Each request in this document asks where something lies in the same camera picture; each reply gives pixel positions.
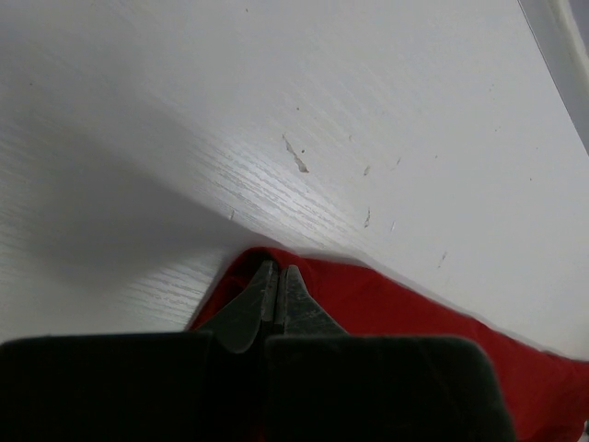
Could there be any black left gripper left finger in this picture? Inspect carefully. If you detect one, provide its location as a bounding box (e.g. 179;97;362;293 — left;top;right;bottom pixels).
1;261;279;441

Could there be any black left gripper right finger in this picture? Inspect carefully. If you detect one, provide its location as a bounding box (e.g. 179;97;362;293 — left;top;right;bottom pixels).
264;266;515;441

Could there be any red t shirt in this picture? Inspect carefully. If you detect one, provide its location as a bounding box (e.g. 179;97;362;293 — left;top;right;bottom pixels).
189;247;588;441

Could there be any aluminium back table rail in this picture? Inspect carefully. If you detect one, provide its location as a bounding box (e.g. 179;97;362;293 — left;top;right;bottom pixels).
519;1;588;147

